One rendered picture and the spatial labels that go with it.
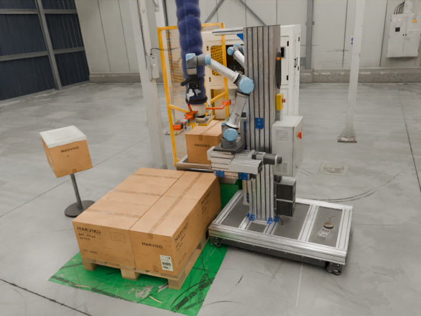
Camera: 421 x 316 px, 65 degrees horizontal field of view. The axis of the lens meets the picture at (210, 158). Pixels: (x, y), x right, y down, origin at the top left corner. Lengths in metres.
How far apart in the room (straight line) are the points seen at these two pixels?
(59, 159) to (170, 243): 1.80
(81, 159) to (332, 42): 9.58
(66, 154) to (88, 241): 1.16
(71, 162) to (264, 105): 2.26
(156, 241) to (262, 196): 1.11
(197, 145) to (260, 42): 1.43
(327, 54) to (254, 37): 9.26
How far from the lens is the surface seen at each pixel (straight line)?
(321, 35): 12.01
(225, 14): 12.90
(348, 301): 2.98
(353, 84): 6.08
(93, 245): 3.23
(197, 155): 3.76
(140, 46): 4.53
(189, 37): 3.28
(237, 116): 2.73
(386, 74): 11.89
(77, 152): 4.00
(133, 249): 2.97
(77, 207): 4.59
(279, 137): 2.89
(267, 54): 2.83
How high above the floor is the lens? 2.06
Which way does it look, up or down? 22 degrees down
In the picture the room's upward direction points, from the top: 5 degrees counter-clockwise
